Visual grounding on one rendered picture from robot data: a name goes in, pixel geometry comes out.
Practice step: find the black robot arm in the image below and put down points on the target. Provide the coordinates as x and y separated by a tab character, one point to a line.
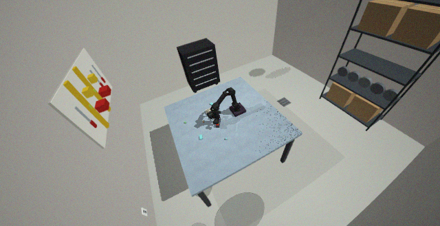
215	107

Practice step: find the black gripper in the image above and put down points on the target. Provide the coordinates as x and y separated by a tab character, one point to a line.
216	120

